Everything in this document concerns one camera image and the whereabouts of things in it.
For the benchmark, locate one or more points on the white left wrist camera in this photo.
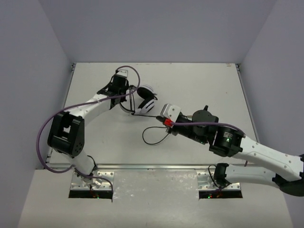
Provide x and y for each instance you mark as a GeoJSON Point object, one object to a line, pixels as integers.
{"type": "Point", "coordinates": [122, 73]}

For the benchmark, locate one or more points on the metal base mounting plate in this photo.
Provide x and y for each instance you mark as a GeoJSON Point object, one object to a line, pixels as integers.
{"type": "Point", "coordinates": [101, 188]}

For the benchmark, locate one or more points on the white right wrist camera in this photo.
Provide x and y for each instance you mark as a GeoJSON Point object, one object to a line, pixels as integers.
{"type": "Point", "coordinates": [171, 112]}

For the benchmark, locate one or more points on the white and black headphones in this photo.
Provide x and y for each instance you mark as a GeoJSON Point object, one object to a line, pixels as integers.
{"type": "Point", "coordinates": [148, 95]}

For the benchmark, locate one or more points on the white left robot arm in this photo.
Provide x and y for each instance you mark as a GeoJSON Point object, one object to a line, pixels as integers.
{"type": "Point", "coordinates": [67, 133]}

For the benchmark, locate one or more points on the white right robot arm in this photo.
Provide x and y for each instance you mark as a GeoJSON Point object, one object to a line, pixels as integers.
{"type": "Point", "coordinates": [272, 168]}

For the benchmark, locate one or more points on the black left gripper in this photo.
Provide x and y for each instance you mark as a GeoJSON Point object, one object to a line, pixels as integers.
{"type": "Point", "coordinates": [129, 95]}

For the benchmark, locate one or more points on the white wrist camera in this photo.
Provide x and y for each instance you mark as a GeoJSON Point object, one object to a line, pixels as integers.
{"type": "Point", "coordinates": [171, 112]}
{"type": "Point", "coordinates": [122, 73]}

